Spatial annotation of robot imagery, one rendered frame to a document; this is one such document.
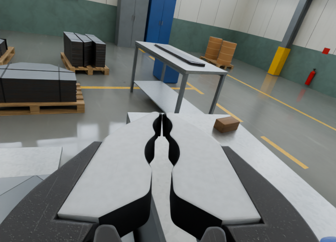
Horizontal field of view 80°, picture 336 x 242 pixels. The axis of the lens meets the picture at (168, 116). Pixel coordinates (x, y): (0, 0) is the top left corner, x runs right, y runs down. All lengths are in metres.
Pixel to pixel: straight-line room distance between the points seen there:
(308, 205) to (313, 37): 8.93
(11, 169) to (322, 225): 1.22
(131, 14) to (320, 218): 7.88
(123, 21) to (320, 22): 7.04
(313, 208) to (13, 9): 8.47
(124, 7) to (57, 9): 2.19
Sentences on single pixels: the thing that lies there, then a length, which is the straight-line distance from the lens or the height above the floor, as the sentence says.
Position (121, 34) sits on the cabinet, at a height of 0.43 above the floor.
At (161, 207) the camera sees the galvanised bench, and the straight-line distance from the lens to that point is 0.60.
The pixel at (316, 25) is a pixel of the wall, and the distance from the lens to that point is 9.66.
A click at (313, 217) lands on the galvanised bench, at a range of 0.83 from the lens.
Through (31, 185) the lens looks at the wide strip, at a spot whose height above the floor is 0.86.
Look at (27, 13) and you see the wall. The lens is 8.49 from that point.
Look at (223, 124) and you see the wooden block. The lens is 0.99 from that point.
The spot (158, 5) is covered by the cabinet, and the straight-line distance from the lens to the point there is 8.52.
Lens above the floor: 1.52
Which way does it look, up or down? 27 degrees down
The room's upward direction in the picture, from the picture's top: 12 degrees clockwise
